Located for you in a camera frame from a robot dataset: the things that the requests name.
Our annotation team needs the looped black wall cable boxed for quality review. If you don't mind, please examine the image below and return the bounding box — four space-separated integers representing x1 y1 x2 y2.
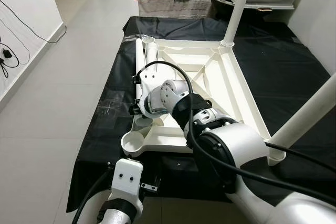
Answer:
0 18 22 79

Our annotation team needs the black round basin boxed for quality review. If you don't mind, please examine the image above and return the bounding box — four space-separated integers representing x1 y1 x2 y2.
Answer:
210 0 248 18

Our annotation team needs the long thin black wall cable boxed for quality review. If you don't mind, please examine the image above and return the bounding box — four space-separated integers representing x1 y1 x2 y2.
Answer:
0 0 68 44

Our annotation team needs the beige patterned cloth cover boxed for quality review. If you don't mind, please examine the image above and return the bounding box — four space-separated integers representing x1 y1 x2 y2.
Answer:
135 0 217 19

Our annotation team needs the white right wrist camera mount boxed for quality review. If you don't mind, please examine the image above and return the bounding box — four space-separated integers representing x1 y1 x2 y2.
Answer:
136 84 157 118

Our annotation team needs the white plastic table leg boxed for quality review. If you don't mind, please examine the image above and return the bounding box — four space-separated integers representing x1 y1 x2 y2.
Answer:
220 0 258 47
135 37 160 102
268 74 336 165

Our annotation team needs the clear square tape patch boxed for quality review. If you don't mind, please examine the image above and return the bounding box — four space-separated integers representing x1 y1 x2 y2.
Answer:
100 95 128 115

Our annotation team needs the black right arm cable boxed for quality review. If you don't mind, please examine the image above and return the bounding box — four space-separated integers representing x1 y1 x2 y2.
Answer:
138 60 336 207

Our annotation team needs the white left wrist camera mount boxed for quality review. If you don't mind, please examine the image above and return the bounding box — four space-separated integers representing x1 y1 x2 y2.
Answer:
109 158 144 207

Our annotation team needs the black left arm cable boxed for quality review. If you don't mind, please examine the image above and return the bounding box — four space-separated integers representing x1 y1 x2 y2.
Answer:
71 169 114 224

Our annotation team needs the black tablecloth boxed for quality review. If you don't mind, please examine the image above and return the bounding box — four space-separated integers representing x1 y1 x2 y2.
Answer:
67 16 336 214

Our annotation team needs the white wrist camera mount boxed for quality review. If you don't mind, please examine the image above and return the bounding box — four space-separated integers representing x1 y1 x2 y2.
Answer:
136 84 157 118
109 158 144 207

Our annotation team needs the white plastic children table top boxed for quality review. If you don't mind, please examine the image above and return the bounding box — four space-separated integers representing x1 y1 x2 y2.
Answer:
121 36 287 167

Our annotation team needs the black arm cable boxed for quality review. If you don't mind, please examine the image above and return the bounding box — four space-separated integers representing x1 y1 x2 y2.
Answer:
138 60 336 207
71 169 114 224

